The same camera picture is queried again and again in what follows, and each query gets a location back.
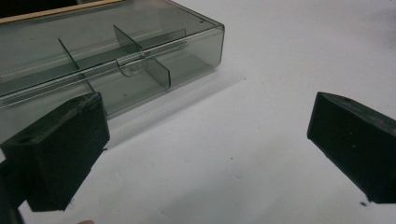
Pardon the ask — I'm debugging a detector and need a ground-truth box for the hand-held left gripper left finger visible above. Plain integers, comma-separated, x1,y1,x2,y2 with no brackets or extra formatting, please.
0,92,110,213

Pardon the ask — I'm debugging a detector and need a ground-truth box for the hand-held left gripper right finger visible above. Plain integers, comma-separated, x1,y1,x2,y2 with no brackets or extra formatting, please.
306,91,396,204

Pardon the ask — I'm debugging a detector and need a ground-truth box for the transparent grey compartment box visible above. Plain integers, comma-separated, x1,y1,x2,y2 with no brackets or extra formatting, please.
0,0,225,144

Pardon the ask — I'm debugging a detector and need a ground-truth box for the white table board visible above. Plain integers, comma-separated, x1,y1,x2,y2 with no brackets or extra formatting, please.
18,0,396,224

